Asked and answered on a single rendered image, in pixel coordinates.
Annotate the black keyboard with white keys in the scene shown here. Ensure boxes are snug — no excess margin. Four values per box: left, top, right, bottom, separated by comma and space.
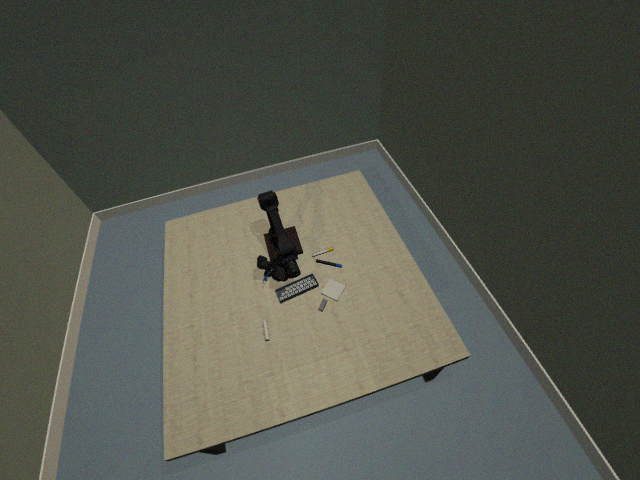
275, 273, 319, 304

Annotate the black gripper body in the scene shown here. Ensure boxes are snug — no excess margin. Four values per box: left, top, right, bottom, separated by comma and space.
257, 254, 285, 271

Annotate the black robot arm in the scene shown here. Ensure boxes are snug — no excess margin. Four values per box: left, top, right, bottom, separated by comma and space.
257, 191, 301, 282

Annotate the beige flat square slab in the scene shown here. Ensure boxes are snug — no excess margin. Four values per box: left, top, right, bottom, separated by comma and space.
321, 279, 346, 301

